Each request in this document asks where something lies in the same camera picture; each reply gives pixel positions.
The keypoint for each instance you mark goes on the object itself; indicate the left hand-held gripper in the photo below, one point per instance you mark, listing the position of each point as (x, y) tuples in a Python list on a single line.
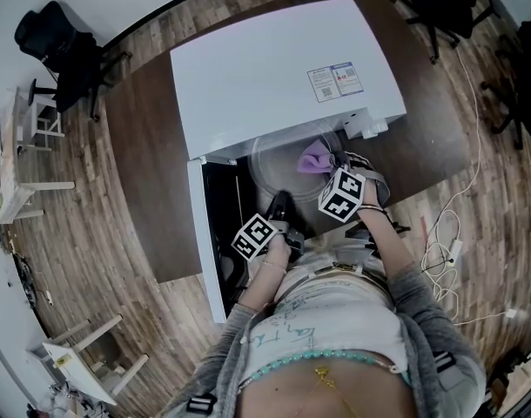
[(254, 237)]

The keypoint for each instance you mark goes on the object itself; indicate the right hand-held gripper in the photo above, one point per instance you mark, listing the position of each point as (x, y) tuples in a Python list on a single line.
[(341, 194)]

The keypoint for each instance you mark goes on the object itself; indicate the purple cloth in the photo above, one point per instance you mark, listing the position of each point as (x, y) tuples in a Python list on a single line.
[(313, 161)]

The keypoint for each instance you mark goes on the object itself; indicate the person's left forearm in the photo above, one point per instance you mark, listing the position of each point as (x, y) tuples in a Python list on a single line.
[(263, 285)]

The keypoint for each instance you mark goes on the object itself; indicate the person's right forearm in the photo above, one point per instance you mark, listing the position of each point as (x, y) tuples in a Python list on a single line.
[(385, 237)]

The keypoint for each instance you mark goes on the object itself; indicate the white microwave door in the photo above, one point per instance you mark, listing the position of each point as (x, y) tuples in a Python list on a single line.
[(204, 242)]

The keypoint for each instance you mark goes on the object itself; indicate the white microwave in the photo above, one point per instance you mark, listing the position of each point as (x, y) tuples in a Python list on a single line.
[(270, 81)]

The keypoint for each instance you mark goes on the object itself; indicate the person's right hand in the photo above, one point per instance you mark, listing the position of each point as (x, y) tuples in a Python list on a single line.
[(370, 196)]

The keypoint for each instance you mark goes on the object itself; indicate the person's left hand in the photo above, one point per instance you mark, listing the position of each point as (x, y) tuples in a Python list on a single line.
[(277, 251)]

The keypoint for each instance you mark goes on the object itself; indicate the thin gold bangle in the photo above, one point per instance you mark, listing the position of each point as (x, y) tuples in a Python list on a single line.
[(372, 207)]

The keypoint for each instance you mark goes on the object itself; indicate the person's legs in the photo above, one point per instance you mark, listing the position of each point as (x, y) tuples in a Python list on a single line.
[(317, 255)]

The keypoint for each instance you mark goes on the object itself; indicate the white printed shirt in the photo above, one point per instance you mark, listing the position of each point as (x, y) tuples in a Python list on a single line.
[(335, 320)]

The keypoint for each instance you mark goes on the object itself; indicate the white power strip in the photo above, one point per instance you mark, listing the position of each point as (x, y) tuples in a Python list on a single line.
[(455, 253)]

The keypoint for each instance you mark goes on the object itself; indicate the dark wooden table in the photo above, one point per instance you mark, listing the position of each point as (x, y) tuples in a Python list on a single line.
[(143, 168)]

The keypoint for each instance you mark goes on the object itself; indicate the grey knitted cardigan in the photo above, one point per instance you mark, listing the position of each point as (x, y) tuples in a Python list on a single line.
[(426, 312)]

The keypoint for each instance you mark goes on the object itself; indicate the black mesh office chair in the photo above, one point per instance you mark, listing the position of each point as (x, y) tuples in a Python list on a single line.
[(444, 7)]

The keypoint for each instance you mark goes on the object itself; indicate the person's chest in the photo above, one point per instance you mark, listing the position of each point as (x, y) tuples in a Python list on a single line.
[(300, 401)]

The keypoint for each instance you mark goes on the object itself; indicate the white charger adapter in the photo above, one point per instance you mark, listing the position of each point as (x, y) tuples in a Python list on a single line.
[(511, 314)]

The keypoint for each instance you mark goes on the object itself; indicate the white stool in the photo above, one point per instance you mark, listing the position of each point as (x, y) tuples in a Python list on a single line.
[(43, 111)]

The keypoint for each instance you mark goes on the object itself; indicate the black office chair with jacket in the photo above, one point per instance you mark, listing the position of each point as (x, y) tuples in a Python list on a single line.
[(65, 59)]

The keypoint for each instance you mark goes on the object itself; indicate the small white table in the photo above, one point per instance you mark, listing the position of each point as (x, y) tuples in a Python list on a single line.
[(74, 368)]

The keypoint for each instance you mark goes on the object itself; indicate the light wooden side table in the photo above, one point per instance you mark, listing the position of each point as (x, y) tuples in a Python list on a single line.
[(6, 177)]

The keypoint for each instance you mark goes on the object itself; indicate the cardboard box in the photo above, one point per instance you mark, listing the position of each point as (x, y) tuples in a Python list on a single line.
[(526, 381)]

